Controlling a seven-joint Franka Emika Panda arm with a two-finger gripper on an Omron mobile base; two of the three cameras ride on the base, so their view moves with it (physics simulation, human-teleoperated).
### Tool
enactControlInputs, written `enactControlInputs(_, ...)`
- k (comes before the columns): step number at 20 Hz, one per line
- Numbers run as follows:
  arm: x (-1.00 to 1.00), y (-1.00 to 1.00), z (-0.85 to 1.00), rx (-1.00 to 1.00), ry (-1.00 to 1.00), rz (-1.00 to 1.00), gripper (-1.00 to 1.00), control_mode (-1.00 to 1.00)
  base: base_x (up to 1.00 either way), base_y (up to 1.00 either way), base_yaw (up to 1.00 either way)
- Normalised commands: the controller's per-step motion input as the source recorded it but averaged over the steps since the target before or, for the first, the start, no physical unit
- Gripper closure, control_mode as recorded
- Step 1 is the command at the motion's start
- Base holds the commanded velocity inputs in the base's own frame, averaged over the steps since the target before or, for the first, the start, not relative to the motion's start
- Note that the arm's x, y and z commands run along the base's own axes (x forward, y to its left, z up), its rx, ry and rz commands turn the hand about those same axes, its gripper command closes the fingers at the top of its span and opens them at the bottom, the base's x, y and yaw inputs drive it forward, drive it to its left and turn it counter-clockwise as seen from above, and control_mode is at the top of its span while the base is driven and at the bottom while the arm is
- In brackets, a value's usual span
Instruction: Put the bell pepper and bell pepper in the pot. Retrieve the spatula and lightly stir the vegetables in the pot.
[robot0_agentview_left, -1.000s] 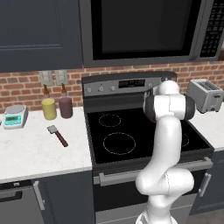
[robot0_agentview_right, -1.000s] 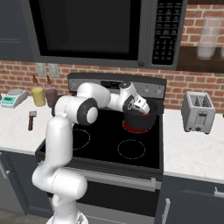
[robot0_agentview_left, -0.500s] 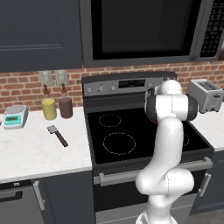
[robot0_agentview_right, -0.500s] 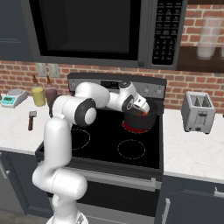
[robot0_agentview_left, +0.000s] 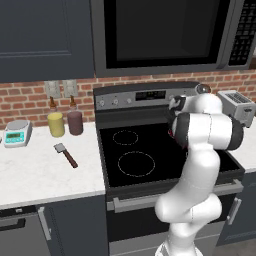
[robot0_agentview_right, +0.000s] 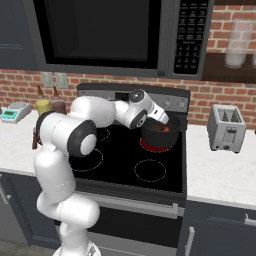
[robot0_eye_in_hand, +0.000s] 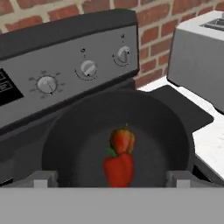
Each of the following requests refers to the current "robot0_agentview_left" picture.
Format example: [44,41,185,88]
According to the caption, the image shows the spatula with brown handle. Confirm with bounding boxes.
[53,142,79,169]

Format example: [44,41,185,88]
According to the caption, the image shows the silver toaster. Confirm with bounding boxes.
[216,89,256,129]

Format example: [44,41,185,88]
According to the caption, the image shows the grey oven bottom drawer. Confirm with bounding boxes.
[108,221,226,256]

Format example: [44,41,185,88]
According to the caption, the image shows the black oven door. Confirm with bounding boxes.
[106,191,238,244]

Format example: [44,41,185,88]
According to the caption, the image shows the dark grey base cupboard door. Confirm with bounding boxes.
[215,171,256,247]
[36,195,110,256]

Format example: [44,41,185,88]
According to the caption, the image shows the grey cupboard door handle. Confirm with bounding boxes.
[37,206,53,242]
[226,196,243,226]

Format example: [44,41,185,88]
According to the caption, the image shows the black glass hob stove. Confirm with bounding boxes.
[93,81,246,256]

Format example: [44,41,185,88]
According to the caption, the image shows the grey dishwasher front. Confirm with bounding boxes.
[0,205,52,256]

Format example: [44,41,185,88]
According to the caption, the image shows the grey steel microwave oven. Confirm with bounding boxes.
[89,0,256,79]

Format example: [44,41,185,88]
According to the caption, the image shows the dark grey wall cupboard door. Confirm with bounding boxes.
[0,0,96,83]

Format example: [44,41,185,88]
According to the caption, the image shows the grey wall socket plate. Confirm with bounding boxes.
[62,79,79,99]
[44,80,62,100]

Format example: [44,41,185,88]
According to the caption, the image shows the black dishwasher handle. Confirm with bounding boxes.
[0,217,27,232]

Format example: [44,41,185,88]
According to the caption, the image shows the white kitchen scale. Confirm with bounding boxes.
[2,119,34,149]

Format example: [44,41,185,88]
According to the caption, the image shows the black microwave door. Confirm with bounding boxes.
[90,0,235,78]

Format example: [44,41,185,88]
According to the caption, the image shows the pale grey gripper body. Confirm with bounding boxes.
[165,107,177,131]

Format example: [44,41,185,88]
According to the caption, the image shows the dark red condiment bottle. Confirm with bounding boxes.
[66,95,84,137]

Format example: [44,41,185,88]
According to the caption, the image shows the yellow condiment bottle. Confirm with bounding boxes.
[46,96,66,139]

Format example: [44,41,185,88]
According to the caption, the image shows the grey oven door handle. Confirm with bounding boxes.
[112,179,245,214]

